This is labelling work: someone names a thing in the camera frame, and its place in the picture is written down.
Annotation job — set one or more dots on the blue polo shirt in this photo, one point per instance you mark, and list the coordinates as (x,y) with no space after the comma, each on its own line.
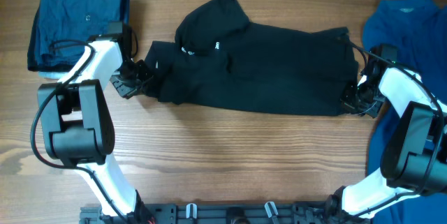
(417,28)

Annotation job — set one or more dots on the black polo shirt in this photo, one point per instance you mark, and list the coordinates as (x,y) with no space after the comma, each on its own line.
(220,58)

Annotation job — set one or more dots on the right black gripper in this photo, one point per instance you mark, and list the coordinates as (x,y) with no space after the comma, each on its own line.
(371,111)

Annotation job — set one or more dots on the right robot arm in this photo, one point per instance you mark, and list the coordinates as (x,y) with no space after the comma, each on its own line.
(413,164)

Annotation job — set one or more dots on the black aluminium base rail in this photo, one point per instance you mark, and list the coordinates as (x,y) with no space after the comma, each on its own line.
(270,212)

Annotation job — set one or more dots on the folded dark blue shorts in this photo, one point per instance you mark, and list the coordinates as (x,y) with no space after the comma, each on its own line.
(77,20)

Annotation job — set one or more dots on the folded light denim garment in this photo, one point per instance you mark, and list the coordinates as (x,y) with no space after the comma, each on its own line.
(51,75)

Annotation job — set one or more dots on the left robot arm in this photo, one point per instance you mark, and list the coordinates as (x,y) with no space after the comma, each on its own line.
(73,129)

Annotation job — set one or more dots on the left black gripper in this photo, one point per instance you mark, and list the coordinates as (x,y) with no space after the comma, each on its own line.
(127,92)

